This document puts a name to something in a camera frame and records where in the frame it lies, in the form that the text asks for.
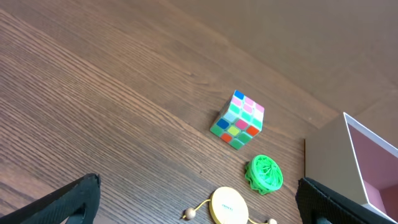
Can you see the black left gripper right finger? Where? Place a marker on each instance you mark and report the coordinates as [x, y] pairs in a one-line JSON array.
[[319, 204]]

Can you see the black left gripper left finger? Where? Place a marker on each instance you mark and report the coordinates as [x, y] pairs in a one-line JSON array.
[[76, 202]]

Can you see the multicoloured puzzle cube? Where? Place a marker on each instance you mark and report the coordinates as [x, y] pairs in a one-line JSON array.
[[239, 121]]

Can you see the white box with pink interior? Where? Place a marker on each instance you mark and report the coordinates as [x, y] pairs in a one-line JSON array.
[[350, 159]]

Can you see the green round plastic toy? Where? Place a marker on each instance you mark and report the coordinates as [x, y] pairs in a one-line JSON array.
[[263, 174]]

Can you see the yellow wooden rattle drum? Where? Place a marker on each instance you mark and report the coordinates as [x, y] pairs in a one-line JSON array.
[[226, 206]]

